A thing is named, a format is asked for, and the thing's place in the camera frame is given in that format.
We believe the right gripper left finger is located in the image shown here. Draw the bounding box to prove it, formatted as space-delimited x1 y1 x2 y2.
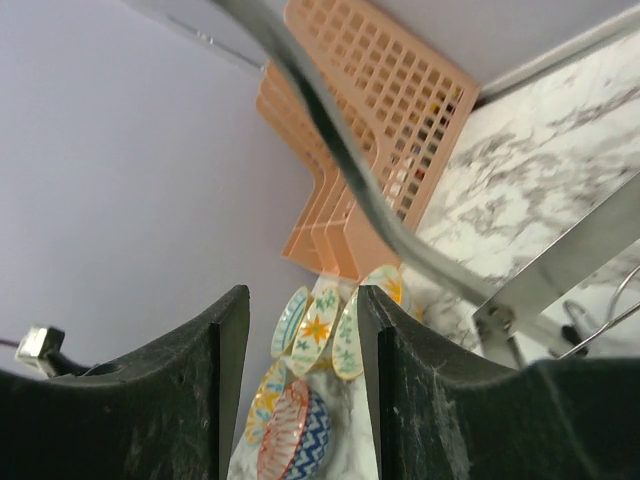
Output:
1 285 249 479

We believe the blue yellow sun bowl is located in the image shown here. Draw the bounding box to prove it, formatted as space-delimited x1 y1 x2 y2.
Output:
270 286 313 358

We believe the blue orange floral bowl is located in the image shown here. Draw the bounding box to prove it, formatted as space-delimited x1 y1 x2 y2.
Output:
244 359 288 445

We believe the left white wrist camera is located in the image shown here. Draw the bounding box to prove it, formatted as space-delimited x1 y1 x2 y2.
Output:
14 325 65 378

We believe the red patterned bowl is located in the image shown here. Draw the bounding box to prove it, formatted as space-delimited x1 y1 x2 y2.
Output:
257 379 332 479

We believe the orange star flower bowl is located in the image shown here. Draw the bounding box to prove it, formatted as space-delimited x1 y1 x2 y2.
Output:
331 264 423 381

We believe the peach plastic desk organizer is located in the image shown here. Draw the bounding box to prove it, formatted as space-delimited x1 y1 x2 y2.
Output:
256 0 479 280

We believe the steel dish rack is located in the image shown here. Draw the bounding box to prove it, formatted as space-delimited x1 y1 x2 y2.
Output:
135 1 639 356

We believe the green leaf orange flower bowl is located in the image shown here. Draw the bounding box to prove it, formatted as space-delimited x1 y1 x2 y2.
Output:
290 286 342 377

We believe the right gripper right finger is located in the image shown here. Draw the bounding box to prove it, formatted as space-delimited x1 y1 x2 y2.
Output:
357 285 639 479

